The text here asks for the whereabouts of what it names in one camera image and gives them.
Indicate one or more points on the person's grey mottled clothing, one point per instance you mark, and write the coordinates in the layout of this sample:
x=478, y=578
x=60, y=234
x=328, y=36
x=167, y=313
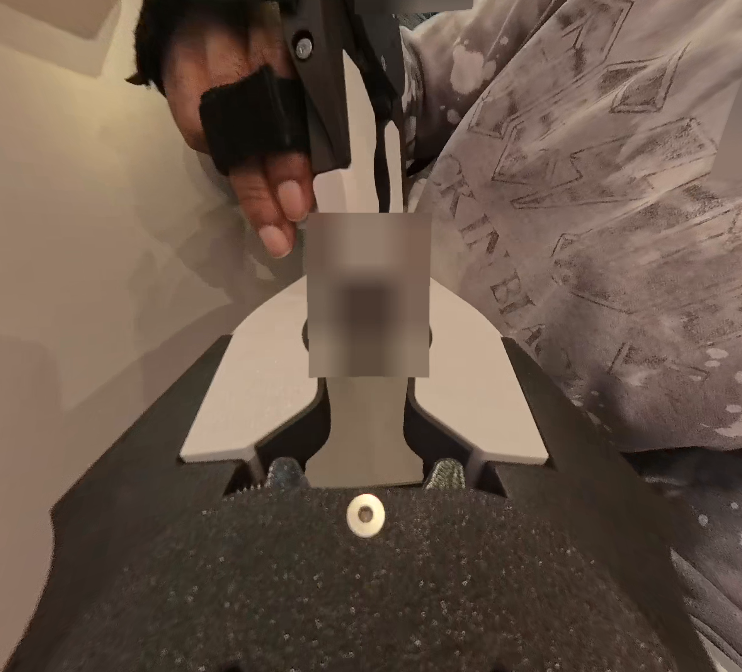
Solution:
x=603, y=185

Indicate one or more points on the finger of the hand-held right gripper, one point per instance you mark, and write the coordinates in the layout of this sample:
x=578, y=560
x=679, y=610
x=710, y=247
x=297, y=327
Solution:
x=394, y=168
x=362, y=139

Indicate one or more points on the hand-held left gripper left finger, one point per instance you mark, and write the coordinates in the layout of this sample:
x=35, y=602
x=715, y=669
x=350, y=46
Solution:
x=249, y=394

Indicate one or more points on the person's right hand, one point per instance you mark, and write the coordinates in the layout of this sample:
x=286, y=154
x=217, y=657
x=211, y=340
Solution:
x=273, y=202

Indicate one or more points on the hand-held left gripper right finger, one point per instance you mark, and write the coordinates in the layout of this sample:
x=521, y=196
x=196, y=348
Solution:
x=481, y=394

